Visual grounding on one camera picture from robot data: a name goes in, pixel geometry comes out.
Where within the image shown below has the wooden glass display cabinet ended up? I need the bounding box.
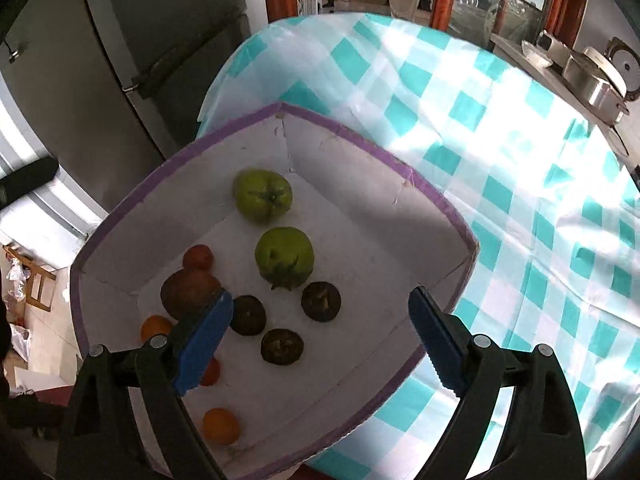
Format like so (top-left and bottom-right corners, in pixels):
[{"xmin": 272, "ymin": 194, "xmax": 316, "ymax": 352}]
[{"xmin": 429, "ymin": 0, "xmax": 592, "ymax": 53}]

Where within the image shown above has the grey refrigerator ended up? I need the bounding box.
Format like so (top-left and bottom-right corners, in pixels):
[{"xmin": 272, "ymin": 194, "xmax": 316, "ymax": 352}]
[{"xmin": 0, "ymin": 0, "xmax": 253, "ymax": 213}]

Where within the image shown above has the dark mangosteen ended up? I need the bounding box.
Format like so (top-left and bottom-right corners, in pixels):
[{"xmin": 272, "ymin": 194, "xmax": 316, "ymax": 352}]
[
  {"xmin": 301, "ymin": 281, "xmax": 343, "ymax": 321},
  {"xmin": 229, "ymin": 295, "xmax": 267, "ymax": 336},
  {"xmin": 260, "ymin": 328, "xmax": 305, "ymax": 365}
]

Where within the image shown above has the green tomato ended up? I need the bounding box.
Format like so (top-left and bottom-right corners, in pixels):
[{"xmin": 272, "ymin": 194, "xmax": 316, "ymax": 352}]
[
  {"xmin": 233, "ymin": 169, "xmax": 294, "ymax": 224},
  {"xmin": 254, "ymin": 226, "xmax": 316, "ymax": 292}
]

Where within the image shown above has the brown round fruit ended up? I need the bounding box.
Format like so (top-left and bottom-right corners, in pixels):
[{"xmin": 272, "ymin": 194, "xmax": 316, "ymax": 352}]
[{"xmin": 160, "ymin": 268, "xmax": 223, "ymax": 322}]

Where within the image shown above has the black rounded object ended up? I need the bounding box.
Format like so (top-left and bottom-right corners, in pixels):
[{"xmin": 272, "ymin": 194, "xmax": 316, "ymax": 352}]
[{"xmin": 0, "ymin": 156, "xmax": 61, "ymax": 207}]

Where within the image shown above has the small wooden stool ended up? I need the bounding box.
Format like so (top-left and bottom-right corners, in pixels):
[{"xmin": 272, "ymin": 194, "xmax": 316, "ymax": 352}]
[{"xmin": 2, "ymin": 244, "xmax": 59, "ymax": 312}]

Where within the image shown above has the metal dish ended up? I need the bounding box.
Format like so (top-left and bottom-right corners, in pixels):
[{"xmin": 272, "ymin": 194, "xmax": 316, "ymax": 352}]
[{"xmin": 521, "ymin": 40, "xmax": 555, "ymax": 69}]

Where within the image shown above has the small orange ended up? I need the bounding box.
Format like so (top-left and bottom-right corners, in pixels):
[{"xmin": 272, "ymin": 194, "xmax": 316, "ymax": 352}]
[
  {"xmin": 140, "ymin": 315, "xmax": 174, "ymax": 345},
  {"xmin": 202, "ymin": 407, "xmax": 241, "ymax": 447}
]

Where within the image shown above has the teal checkered tablecloth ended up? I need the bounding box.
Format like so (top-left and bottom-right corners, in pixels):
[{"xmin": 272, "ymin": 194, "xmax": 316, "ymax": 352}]
[{"xmin": 196, "ymin": 11, "xmax": 640, "ymax": 480}]

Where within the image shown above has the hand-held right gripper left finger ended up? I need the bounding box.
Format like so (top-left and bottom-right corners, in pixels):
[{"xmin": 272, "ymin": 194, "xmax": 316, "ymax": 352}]
[{"xmin": 55, "ymin": 287, "xmax": 235, "ymax": 480}]

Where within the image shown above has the white cardboard box purple rim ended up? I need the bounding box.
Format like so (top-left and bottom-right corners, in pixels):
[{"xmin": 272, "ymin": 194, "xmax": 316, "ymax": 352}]
[{"xmin": 69, "ymin": 101, "xmax": 481, "ymax": 480}]

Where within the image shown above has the small red tomato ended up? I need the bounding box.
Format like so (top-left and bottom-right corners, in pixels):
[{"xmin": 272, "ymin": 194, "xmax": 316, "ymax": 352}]
[
  {"xmin": 199, "ymin": 356, "xmax": 222, "ymax": 387},
  {"xmin": 182, "ymin": 244, "xmax": 216, "ymax": 272}
]

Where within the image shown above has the metal rice cooker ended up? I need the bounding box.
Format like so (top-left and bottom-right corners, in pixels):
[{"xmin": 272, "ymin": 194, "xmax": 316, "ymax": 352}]
[{"xmin": 561, "ymin": 37, "xmax": 640, "ymax": 127}]

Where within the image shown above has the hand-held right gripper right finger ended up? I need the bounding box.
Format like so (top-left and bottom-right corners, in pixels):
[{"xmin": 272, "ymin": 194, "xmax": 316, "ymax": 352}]
[{"xmin": 407, "ymin": 286, "xmax": 587, "ymax": 480}]

